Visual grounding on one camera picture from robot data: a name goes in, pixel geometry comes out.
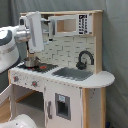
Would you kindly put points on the red oven knob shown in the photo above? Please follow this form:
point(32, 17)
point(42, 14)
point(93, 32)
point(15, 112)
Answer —
point(15, 78)
point(34, 83)

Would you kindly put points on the grey toy sink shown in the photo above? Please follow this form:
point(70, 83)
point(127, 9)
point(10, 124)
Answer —
point(73, 74)

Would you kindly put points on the black stovetop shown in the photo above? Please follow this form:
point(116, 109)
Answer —
point(41, 67)

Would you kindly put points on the small steel pot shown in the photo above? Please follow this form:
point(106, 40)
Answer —
point(31, 61)

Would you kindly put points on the red right oven knob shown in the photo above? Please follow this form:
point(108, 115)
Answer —
point(34, 83)

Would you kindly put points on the white cabinet door with dispenser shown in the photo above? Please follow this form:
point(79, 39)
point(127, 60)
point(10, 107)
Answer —
point(63, 108)

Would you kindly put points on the red left oven knob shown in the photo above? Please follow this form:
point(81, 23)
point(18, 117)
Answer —
point(15, 78)

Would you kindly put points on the wooden toy kitchen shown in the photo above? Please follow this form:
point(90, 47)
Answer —
point(64, 52)

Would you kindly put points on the black toy faucet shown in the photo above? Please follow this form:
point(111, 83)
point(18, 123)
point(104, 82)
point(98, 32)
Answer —
point(82, 63)

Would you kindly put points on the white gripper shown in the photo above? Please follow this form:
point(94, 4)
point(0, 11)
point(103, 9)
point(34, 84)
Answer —
point(33, 23)

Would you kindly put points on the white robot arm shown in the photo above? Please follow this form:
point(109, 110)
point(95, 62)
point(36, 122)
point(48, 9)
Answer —
point(28, 30)

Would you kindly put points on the white toy microwave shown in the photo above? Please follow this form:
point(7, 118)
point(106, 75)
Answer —
point(70, 25)

